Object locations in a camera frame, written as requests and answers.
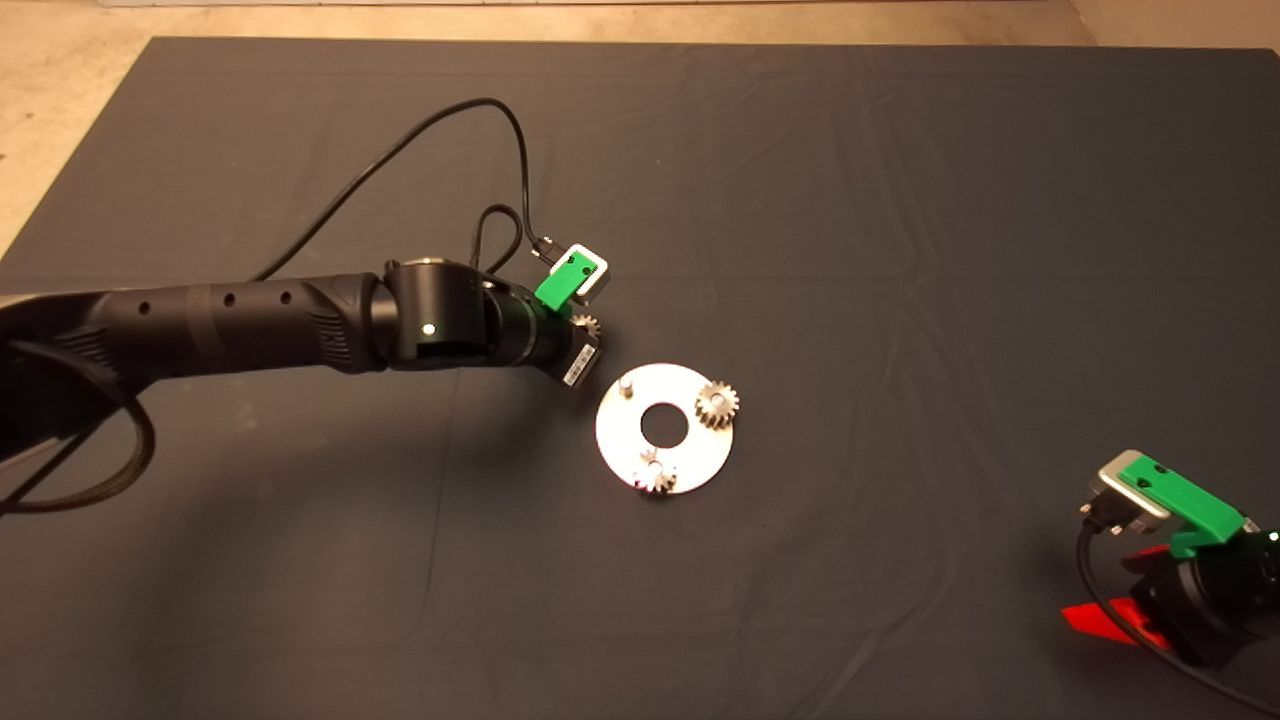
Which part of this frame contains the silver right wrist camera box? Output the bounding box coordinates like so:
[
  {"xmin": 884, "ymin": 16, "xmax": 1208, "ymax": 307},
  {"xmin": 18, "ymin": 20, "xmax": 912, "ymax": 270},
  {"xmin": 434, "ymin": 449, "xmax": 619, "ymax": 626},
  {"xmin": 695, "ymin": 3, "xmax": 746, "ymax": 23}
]
[{"xmin": 1084, "ymin": 449, "xmax": 1174, "ymax": 537}]

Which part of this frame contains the green left camera mount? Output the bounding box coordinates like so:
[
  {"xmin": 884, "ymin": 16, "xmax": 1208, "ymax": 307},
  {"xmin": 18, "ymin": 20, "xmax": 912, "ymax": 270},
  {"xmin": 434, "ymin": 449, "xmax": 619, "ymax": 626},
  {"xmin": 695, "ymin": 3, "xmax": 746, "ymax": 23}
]
[{"xmin": 533, "ymin": 251, "xmax": 599, "ymax": 314}]

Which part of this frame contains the smooth black left camera cable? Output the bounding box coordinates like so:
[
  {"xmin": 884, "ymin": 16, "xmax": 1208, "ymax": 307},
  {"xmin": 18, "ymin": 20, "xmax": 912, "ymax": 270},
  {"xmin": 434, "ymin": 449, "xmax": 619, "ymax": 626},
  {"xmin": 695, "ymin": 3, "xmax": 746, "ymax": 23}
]
[{"xmin": 0, "ymin": 95, "xmax": 558, "ymax": 508}]

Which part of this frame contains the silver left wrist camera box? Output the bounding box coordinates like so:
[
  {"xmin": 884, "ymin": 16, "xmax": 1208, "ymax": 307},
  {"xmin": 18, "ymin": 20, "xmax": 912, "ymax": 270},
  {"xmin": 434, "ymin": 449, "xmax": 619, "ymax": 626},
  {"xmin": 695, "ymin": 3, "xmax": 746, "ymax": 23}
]
[{"xmin": 555, "ymin": 242, "xmax": 611, "ymax": 305}]

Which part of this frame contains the braided black arm cable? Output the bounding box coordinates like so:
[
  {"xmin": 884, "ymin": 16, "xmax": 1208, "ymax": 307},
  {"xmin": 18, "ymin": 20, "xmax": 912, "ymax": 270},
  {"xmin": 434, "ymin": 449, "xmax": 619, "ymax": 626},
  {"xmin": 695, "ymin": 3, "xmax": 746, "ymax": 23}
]
[{"xmin": 0, "ymin": 338, "xmax": 158, "ymax": 517}]

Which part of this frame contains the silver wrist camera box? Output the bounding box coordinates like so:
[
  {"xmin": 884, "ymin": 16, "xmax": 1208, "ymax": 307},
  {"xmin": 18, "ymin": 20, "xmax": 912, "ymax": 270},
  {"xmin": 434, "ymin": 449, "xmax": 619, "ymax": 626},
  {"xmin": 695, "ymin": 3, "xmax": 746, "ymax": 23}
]
[
  {"xmin": 555, "ymin": 242, "xmax": 611, "ymax": 305},
  {"xmin": 1084, "ymin": 449, "xmax": 1174, "ymax": 537}
]

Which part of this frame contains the smooth black camera cable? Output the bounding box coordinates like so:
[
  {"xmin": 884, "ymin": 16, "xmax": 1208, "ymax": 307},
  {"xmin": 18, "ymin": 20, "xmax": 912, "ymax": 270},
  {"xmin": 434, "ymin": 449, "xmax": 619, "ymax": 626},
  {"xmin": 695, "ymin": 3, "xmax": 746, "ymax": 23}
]
[
  {"xmin": 0, "ymin": 95, "xmax": 558, "ymax": 508},
  {"xmin": 1077, "ymin": 503, "xmax": 1280, "ymax": 717}
]

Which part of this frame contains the dark grey table cloth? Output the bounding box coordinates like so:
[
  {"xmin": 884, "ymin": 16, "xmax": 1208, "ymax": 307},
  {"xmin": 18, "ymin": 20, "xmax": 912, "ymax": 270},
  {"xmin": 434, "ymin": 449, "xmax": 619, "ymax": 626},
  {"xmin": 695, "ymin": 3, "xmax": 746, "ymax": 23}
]
[{"xmin": 0, "ymin": 38, "xmax": 1280, "ymax": 720}]

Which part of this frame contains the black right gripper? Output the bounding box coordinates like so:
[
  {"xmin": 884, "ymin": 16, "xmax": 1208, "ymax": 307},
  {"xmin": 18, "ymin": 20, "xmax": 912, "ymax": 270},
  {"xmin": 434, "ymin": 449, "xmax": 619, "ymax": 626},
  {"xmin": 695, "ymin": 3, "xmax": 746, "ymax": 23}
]
[{"xmin": 1060, "ymin": 532, "xmax": 1280, "ymax": 670}]

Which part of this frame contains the braided black left gripper cable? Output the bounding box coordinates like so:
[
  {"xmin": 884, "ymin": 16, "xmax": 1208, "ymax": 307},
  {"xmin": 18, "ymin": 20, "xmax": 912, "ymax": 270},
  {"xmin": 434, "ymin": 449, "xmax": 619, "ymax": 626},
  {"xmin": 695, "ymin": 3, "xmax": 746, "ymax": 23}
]
[{"xmin": 469, "ymin": 203, "xmax": 528, "ymax": 278}]

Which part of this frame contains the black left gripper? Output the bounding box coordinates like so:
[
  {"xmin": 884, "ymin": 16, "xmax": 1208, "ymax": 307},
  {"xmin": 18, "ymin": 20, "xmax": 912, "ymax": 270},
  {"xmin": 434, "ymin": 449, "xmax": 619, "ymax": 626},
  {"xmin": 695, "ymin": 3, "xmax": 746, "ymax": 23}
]
[{"xmin": 514, "ymin": 298, "xmax": 605, "ymax": 394}]

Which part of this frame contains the green right camera mount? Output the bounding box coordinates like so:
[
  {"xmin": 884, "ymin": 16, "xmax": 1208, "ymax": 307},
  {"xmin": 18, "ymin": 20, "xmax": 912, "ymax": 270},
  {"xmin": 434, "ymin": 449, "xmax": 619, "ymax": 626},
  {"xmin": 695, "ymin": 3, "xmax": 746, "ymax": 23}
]
[{"xmin": 1116, "ymin": 451, "xmax": 1247, "ymax": 560}]

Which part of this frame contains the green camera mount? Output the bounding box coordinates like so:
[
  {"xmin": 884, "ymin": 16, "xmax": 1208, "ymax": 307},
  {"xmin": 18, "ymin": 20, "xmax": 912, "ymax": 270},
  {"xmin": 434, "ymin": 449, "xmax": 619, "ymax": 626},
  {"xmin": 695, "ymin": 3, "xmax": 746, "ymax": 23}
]
[
  {"xmin": 533, "ymin": 251, "xmax": 599, "ymax": 314},
  {"xmin": 1116, "ymin": 451, "xmax": 1247, "ymax": 560}
]

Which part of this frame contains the smooth black right camera cable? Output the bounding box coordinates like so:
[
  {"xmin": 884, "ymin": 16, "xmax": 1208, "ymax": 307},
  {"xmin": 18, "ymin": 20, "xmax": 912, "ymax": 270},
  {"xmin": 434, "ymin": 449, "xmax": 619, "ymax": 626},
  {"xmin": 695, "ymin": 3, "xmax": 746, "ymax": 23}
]
[{"xmin": 1077, "ymin": 503, "xmax": 1280, "ymax": 717}]

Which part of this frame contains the round metal carrier plate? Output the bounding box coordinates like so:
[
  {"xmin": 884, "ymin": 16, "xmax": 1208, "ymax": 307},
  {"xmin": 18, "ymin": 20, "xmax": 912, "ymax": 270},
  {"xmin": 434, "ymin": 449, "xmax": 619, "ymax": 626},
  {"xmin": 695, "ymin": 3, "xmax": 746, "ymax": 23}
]
[{"xmin": 595, "ymin": 362, "xmax": 736, "ymax": 498}]

